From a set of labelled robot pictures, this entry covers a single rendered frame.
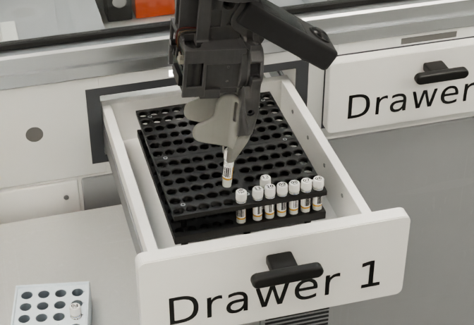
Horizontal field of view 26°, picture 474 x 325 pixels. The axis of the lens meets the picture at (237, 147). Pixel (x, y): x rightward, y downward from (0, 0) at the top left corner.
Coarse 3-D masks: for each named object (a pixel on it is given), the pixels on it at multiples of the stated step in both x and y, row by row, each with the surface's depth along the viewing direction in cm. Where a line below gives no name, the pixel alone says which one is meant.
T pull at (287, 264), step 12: (288, 252) 105; (276, 264) 103; (288, 264) 103; (312, 264) 103; (252, 276) 102; (264, 276) 102; (276, 276) 102; (288, 276) 102; (300, 276) 103; (312, 276) 103
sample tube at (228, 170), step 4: (224, 152) 110; (224, 156) 110; (224, 160) 110; (224, 164) 110; (228, 164) 110; (232, 164) 110; (224, 168) 111; (228, 168) 110; (232, 168) 111; (224, 172) 111; (228, 172) 111; (232, 172) 111; (224, 176) 111; (228, 176) 111; (232, 176) 111; (224, 180) 111; (228, 180) 111; (224, 184) 112; (228, 184) 112
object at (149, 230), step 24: (144, 96) 133; (168, 96) 133; (288, 96) 134; (120, 120) 133; (168, 120) 135; (288, 120) 136; (312, 120) 128; (120, 144) 124; (312, 144) 127; (120, 168) 121; (144, 168) 130; (336, 168) 120; (120, 192) 123; (144, 192) 126; (336, 192) 120; (144, 216) 112; (336, 216) 122; (144, 240) 109; (168, 240) 118
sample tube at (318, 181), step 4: (316, 176) 115; (320, 176) 115; (316, 180) 115; (320, 180) 115; (312, 184) 116; (316, 184) 115; (320, 184) 115; (316, 188) 115; (320, 188) 116; (312, 200) 117; (316, 200) 116; (320, 200) 116; (312, 204) 117; (316, 204) 117; (320, 204) 117; (312, 208) 117; (316, 208) 117; (320, 208) 117
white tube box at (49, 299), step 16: (16, 288) 117; (32, 288) 117; (48, 288) 117; (64, 288) 117; (80, 288) 117; (16, 304) 115; (32, 304) 115; (48, 304) 115; (64, 304) 116; (80, 304) 116; (16, 320) 113; (32, 320) 113; (48, 320) 113; (64, 320) 113; (80, 320) 113
